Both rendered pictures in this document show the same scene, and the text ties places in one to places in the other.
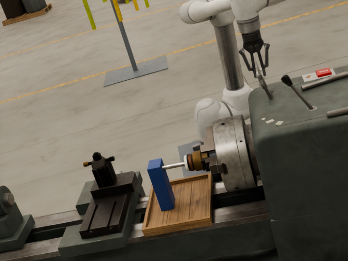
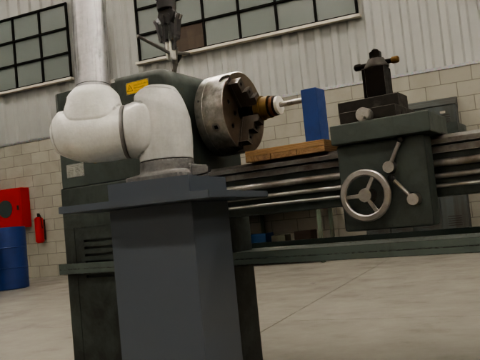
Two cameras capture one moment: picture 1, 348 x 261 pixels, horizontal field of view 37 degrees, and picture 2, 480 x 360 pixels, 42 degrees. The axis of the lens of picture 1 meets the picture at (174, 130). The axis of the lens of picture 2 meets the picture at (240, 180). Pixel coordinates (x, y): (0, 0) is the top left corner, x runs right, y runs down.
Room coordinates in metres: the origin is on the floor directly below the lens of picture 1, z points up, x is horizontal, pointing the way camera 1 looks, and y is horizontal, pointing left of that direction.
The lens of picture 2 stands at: (4.20, 0.55, 0.67)
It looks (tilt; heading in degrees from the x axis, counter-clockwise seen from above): 4 degrees up; 199
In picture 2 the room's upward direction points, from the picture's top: 6 degrees counter-clockwise
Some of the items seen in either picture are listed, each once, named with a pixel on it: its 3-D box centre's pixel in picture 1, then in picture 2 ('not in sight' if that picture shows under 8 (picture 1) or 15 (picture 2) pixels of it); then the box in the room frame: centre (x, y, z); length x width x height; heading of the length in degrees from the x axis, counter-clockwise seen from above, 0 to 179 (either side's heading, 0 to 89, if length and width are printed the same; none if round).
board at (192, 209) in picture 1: (179, 203); (306, 153); (2.00, 0.07, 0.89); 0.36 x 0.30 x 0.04; 168
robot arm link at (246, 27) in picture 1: (248, 24); not in sight; (2.02, -0.41, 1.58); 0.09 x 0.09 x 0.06
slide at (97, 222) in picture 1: (109, 202); (388, 121); (2.08, 0.39, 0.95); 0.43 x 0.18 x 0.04; 168
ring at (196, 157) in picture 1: (198, 160); (266, 107); (1.97, -0.06, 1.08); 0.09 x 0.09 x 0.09; 78
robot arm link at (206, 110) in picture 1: (210, 118); (159, 123); (2.60, -0.21, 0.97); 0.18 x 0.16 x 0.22; 107
